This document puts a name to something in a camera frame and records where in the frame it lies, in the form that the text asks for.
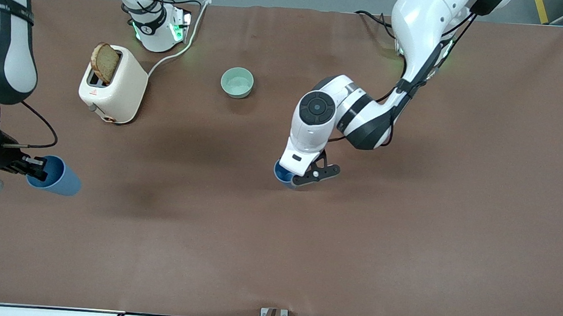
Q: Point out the blue plastic cup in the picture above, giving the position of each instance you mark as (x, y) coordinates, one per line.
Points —
(64, 180)
(282, 176)

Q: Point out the cream toaster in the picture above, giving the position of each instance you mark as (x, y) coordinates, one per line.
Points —
(122, 92)

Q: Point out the brown table cover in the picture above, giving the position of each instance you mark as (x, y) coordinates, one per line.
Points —
(274, 256)

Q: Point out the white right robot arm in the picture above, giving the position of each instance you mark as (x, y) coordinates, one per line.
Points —
(6, 59)

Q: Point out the green bowl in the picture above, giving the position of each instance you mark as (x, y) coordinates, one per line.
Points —
(237, 83)

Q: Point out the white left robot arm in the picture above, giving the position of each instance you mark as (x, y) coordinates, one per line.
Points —
(419, 29)

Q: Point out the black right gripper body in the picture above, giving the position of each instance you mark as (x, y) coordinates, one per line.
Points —
(5, 159)

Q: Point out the brown bread slice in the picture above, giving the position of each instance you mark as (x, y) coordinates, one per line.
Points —
(104, 64)

